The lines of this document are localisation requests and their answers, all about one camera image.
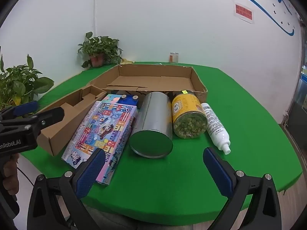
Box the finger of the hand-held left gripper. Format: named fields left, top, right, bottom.
left=0, top=101, right=40, bottom=121
left=24, top=107, right=65, bottom=137

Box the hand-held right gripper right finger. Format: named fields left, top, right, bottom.
left=203, top=147, right=282, bottom=230

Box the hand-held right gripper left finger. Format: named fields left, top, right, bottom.
left=27, top=148, right=106, bottom=230

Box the colourful cartoon puzzle box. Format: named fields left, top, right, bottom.
left=61, top=94, right=139, bottom=186

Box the white spray bottle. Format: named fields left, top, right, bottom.
left=200, top=103, right=231, bottom=155

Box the yellow label glass jar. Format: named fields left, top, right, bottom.
left=171, top=90, right=209, bottom=140

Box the blue stapler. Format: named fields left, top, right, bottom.
left=116, top=93, right=144, bottom=108

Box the silver tin can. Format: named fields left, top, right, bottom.
left=129, top=91, right=173, bottom=159

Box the brown cardboard box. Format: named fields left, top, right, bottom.
left=37, top=63, right=209, bottom=157

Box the person's left hand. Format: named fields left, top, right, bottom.
left=2, top=154, right=20, bottom=197

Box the large leafy green plant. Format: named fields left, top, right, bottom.
left=0, top=54, right=54, bottom=112

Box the green tablecloth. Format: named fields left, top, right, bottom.
left=20, top=62, right=303, bottom=227

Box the potted plant in clay pot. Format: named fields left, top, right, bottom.
left=77, top=32, right=124, bottom=68

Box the glass door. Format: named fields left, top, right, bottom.
left=281, top=17, right=307, bottom=149

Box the black cable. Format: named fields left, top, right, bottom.
left=18, top=168, right=36, bottom=186

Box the white wall cable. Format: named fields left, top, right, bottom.
left=92, top=0, right=100, bottom=37

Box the red wall notice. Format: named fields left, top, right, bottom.
left=232, top=0, right=255, bottom=24

